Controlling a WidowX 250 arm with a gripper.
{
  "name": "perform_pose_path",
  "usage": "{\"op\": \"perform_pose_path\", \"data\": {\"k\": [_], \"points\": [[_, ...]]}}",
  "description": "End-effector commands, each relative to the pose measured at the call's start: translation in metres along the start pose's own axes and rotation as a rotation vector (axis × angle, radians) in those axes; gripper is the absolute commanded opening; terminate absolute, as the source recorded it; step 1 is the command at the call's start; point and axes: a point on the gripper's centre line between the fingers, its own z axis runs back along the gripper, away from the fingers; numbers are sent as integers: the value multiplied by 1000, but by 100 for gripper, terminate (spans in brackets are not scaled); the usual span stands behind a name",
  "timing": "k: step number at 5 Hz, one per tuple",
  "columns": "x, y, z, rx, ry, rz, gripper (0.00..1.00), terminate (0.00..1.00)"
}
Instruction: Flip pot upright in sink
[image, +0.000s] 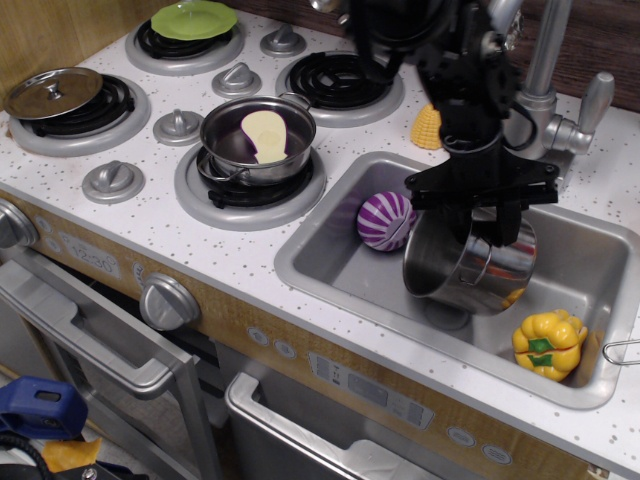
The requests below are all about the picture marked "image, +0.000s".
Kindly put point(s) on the silver stovetop knob front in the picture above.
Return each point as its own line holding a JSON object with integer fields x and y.
{"x": 113, "y": 182}

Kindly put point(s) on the yellow toy corn cob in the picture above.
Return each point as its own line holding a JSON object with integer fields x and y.
{"x": 425, "y": 132}

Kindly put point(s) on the yellow toy bell pepper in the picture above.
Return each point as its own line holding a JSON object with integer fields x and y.
{"x": 550, "y": 343}

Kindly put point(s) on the silver stovetop knob middle-left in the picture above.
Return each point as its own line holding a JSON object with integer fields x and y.
{"x": 178, "y": 128}

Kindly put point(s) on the toy eggplant slice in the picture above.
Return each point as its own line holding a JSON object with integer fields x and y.
{"x": 267, "y": 131}

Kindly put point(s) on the green plastic plate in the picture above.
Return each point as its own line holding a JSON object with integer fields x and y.
{"x": 193, "y": 20}

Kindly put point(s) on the silver stovetop knob back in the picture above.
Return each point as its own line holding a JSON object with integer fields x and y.
{"x": 283, "y": 42}

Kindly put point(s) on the silver dishwasher door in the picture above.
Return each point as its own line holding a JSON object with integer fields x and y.
{"x": 285, "y": 430}

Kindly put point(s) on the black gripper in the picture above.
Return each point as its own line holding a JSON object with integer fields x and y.
{"x": 484, "y": 175}

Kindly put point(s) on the oven clock display panel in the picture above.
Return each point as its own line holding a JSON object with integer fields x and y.
{"x": 91, "y": 255}

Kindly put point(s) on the silver stovetop knob centre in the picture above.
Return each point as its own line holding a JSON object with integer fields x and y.
{"x": 236, "y": 82}

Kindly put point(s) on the back right stove burner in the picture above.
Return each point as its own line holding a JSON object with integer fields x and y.
{"x": 336, "y": 91}

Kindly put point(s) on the dishwasher control panel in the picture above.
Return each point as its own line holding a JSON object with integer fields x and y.
{"x": 391, "y": 401}

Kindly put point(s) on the steel pot on burner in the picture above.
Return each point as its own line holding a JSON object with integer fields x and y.
{"x": 231, "y": 155}

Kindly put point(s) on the wire handle at right edge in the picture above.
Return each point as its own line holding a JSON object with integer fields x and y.
{"x": 622, "y": 353}

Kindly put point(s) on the silver oven door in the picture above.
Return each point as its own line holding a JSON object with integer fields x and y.
{"x": 142, "y": 391}

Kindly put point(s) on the silver toy faucet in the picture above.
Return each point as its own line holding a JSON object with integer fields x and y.
{"x": 554, "y": 138}

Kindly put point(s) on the silver oven dial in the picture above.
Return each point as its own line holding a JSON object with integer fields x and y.
{"x": 166, "y": 305}
{"x": 16, "y": 228}

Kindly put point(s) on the stove burner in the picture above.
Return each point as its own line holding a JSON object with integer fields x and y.
{"x": 336, "y": 91}
{"x": 115, "y": 115}
{"x": 153, "y": 53}
{"x": 236, "y": 207}

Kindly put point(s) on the front left stove burner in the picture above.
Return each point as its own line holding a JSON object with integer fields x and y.
{"x": 115, "y": 115}

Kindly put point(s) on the steel pot lid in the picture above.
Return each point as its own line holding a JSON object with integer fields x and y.
{"x": 53, "y": 93}

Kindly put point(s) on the steel pot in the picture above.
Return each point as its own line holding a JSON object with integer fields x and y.
{"x": 231, "y": 155}
{"x": 466, "y": 269}

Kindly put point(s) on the back left stove burner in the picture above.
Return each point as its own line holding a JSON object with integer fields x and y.
{"x": 153, "y": 53}

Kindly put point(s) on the front right stove burner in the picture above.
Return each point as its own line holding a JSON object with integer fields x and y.
{"x": 236, "y": 207}

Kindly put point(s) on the silver oven dial left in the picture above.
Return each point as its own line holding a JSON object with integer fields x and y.
{"x": 16, "y": 228}

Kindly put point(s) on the silver oven dial right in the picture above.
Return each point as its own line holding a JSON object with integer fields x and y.
{"x": 166, "y": 305}

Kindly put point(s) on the purple white striped ball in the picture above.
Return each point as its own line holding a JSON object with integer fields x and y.
{"x": 385, "y": 220}

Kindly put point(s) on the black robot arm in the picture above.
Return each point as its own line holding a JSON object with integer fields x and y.
{"x": 470, "y": 81}

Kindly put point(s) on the blue clamp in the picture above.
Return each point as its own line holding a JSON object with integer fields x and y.
{"x": 43, "y": 409}

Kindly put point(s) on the yellow cloth piece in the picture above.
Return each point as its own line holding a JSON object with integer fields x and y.
{"x": 62, "y": 455}

